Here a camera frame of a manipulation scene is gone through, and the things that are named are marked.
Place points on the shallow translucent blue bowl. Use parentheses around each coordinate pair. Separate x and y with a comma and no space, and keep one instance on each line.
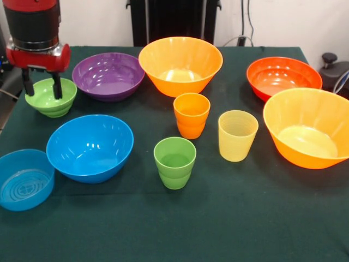
(24,185)

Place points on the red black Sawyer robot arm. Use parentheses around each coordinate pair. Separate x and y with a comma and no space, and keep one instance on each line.
(32,21)

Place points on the black chair with knob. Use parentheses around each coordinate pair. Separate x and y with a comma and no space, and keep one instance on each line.
(335,71)

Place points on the purple plastic bowl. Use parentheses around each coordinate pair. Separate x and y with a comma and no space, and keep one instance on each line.
(109,79)

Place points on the black computer case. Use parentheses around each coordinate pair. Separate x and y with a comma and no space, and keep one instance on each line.
(2,58)

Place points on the round blue plastic bowl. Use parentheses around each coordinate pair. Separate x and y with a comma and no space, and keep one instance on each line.
(90,152)

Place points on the red plastic bowl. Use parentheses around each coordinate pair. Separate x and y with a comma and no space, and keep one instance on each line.
(283,76)

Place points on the green plastic bowl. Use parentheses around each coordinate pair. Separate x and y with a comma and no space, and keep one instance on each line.
(51,107)

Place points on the large orange plastic bowl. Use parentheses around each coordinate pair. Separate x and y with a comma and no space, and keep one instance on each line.
(305,136)
(180,65)

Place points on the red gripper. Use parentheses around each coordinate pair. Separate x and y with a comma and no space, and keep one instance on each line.
(41,61)

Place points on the yellow plastic cup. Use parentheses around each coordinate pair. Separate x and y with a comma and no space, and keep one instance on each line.
(237,147)

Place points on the orange plastic cup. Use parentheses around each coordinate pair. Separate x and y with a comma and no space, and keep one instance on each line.
(191,125)

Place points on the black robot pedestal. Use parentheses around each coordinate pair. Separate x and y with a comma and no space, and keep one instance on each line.
(174,21)

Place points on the dark green tablecloth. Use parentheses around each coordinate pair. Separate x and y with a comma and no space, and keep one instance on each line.
(218,218)

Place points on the black office chair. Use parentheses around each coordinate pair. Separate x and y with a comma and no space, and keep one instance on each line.
(13,80)

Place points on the green plastic cup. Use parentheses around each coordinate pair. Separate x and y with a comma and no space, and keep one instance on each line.
(174,177)

